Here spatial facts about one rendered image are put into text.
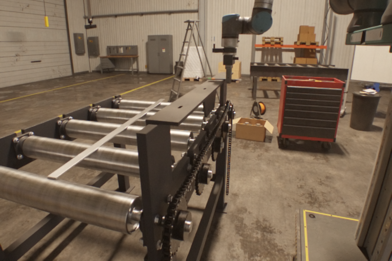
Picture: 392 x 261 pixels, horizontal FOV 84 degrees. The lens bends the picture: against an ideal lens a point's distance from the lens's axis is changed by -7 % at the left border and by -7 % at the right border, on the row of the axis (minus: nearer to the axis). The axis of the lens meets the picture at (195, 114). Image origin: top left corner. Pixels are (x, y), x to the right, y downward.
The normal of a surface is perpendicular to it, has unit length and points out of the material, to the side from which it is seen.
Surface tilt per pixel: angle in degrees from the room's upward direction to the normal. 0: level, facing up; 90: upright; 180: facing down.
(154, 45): 90
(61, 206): 70
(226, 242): 0
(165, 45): 90
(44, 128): 90
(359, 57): 90
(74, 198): 42
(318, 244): 0
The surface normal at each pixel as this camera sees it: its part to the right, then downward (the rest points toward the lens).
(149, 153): 0.96, 0.07
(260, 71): -0.22, 0.28
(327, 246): 0.00, -0.96
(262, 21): 0.00, 0.37
